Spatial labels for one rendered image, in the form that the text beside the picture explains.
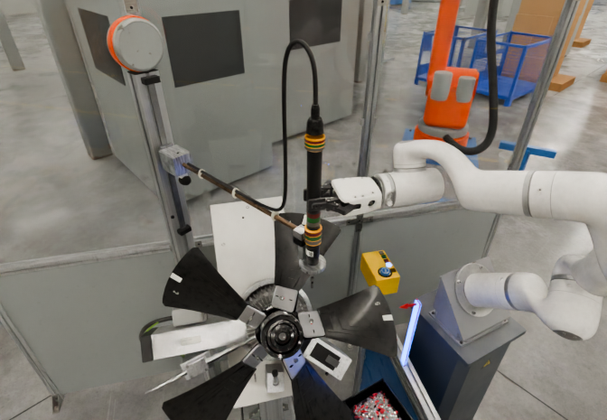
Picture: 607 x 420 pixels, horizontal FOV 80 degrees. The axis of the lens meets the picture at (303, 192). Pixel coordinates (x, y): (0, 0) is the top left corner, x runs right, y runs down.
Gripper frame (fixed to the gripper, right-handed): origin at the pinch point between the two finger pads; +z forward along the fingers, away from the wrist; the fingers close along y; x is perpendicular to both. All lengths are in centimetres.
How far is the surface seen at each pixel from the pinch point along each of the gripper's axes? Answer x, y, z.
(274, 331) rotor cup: -39.3, -4.0, 11.4
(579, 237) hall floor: -161, 122, -282
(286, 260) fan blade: -30.5, 13.4, 4.3
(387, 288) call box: -61, 21, -37
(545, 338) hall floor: -162, 42, -172
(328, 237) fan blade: -22.7, 12.4, -8.2
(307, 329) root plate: -44.1, -2.0, 1.4
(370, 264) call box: -55, 30, -33
